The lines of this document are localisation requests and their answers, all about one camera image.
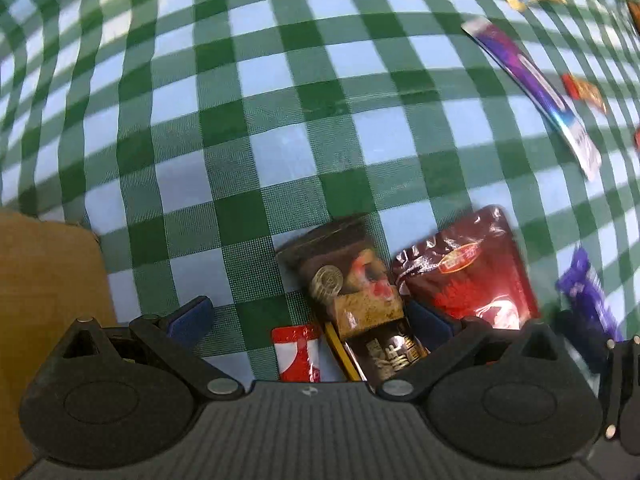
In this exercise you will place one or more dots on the red and white snack packet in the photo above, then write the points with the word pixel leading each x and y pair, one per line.
pixel 297 355

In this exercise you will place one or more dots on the small red wrapper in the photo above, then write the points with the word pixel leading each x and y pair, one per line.
pixel 637 138

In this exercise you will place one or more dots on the purple snack packet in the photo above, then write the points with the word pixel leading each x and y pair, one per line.
pixel 587 295

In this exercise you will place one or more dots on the small orange wrapper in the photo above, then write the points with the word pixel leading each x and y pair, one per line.
pixel 634 14

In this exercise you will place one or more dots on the dark red glossy pouch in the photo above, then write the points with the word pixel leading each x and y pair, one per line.
pixel 475 285

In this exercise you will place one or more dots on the yellow wrapper strip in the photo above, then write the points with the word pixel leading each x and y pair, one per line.
pixel 341 352

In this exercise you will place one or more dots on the brown snack packet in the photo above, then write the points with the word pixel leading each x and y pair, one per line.
pixel 340 270

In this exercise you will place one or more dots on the black snack packet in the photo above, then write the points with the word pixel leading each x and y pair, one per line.
pixel 385 352

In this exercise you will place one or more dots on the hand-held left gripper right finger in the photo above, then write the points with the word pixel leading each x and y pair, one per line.
pixel 431 327

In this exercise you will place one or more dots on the long purple snack bar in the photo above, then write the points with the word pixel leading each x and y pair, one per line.
pixel 530 85

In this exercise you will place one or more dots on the orange red wrapped candy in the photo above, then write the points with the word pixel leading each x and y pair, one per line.
pixel 585 92

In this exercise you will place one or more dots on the cardboard box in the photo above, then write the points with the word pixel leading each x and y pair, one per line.
pixel 45 270

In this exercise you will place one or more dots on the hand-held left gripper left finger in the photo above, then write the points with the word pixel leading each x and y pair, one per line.
pixel 192 319

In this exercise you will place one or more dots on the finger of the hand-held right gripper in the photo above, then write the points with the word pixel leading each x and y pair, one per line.
pixel 620 390

